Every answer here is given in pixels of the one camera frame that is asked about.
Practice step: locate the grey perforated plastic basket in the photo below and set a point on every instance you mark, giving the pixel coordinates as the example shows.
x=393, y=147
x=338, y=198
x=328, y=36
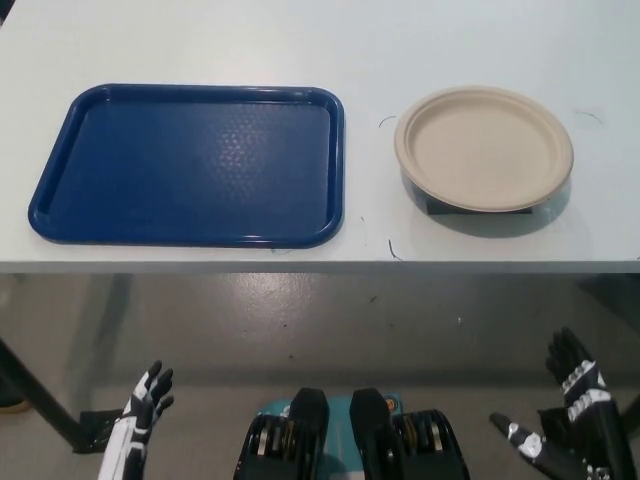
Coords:
x=413, y=190

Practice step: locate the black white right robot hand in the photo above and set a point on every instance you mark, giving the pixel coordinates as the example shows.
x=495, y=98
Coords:
x=592, y=425

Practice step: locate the blue plastic tray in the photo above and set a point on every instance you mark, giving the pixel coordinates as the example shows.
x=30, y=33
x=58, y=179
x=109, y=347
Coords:
x=185, y=170

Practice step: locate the black floor tape patch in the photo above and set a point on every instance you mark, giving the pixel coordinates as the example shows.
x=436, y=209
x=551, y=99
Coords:
x=550, y=422
x=97, y=430

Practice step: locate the beige paper plate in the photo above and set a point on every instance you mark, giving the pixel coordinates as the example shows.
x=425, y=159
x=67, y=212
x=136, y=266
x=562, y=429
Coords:
x=482, y=145

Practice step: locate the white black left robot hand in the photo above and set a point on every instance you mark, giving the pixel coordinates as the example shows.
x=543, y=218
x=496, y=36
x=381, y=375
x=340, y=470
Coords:
x=135, y=415

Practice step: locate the black table leg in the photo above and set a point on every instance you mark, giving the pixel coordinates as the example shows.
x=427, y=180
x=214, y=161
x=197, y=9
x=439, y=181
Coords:
x=40, y=395

